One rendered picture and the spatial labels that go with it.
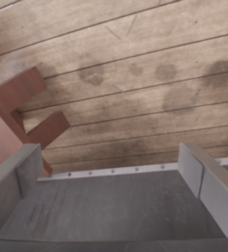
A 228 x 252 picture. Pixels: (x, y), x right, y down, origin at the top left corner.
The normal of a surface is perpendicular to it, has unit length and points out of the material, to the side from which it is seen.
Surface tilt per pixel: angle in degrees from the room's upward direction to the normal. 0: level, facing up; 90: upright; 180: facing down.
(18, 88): 54
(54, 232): 90
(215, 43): 0
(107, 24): 0
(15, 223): 90
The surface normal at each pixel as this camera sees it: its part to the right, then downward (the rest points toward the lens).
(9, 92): 0.71, 0.26
